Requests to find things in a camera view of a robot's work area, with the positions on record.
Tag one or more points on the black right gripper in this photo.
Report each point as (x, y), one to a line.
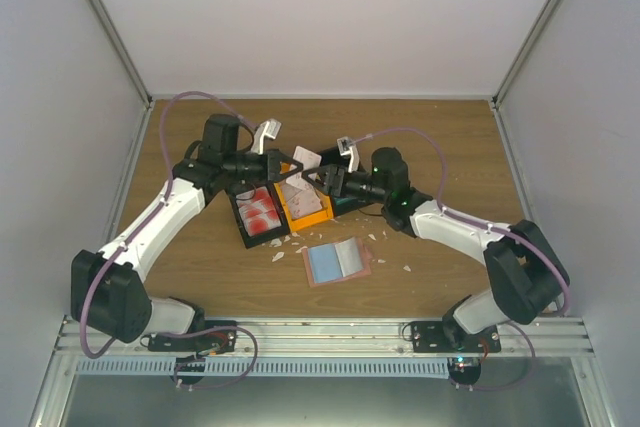
(334, 183)

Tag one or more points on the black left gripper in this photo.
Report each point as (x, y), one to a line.
(273, 165)

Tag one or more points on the pink leather card holder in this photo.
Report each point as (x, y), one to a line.
(336, 262)

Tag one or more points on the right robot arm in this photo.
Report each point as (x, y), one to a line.
(525, 274)

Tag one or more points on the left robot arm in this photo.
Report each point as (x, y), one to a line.
(107, 286)

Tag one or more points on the white patterned card stack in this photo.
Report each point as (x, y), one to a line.
(301, 203)

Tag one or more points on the black bin with teal cards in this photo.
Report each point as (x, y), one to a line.
(343, 201)

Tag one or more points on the red circle card stack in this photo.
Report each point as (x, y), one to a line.
(257, 211)

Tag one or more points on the black bin with red cards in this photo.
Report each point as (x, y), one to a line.
(250, 242)

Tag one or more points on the yellow plastic bin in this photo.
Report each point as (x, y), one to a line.
(322, 216)

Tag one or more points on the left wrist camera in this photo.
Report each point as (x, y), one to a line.
(267, 130)

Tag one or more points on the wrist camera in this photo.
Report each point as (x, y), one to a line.
(348, 153)
(267, 130)

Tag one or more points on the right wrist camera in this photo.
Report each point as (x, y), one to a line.
(348, 153)

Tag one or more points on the slotted cable duct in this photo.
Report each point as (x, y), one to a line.
(271, 367)

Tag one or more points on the aluminium mounting rail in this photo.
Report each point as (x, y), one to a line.
(393, 337)

